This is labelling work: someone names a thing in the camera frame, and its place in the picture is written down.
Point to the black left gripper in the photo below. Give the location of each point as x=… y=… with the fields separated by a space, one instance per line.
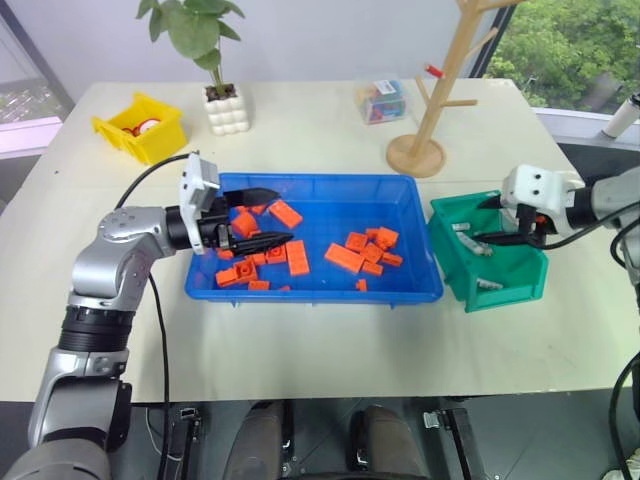
x=217 y=227

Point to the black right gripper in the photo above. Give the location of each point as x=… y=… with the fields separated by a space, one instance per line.
x=527 y=225

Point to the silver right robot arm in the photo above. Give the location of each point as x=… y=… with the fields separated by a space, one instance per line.
x=612 y=200

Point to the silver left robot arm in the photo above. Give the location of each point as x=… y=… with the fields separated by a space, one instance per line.
x=100 y=250

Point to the green plastic bin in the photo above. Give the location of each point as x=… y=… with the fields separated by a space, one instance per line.
x=500 y=300

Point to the yellow plastic bin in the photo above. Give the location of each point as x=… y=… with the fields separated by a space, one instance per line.
x=160 y=140

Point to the clear plastic box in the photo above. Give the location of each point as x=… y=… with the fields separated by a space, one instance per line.
x=382 y=102

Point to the orange small toy brick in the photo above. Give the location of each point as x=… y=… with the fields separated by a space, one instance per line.
x=356 y=241
x=225 y=254
x=392 y=259
x=387 y=236
x=372 y=268
x=257 y=209
x=361 y=285
x=372 y=251
x=259 y=259
x=258 y=285

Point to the orange plastic part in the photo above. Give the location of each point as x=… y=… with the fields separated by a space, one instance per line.
x=245 y=222

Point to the orange two-by-four stud brick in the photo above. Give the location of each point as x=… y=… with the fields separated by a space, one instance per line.
x=298 y=257
x=286 y=214
x=344 y=257

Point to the orange square toy brick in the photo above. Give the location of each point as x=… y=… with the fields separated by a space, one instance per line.
x=246 y=272
x=275 y=254
x=226 y=277

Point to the blue plastic tray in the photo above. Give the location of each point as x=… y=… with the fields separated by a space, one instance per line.
x=325 y=220

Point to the wooden tree stand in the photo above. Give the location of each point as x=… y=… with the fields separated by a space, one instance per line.
x=415 y=157

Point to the white bubble plant pot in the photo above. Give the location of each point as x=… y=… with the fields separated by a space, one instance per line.
x=227 y=115

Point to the red white round object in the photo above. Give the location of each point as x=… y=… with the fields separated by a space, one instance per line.
x=145 y=126

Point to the white cylindrical roll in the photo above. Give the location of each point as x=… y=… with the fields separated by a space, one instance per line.
x=620 y=117

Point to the red peg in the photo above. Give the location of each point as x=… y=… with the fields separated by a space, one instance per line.
x=434 y=70

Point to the green potted plant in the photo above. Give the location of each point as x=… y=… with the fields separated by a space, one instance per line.
x=190 y=25

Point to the dark rounded shape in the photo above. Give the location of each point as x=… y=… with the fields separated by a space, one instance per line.
x=385 y=442
x=260 y=440

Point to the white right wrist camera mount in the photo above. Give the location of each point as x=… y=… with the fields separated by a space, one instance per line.
x=535 y=192

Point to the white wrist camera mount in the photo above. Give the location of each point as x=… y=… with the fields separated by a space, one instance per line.
x=535 y=192
x=192 y=195

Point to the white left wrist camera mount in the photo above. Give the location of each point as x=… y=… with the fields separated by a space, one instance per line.
x=192 y=195

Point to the dark window frame post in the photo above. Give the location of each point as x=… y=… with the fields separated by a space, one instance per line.
x=37 y=60
x=487 y=57

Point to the black metal bracket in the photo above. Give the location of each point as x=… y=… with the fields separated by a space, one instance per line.
x=457 y=440
x=182 y=440

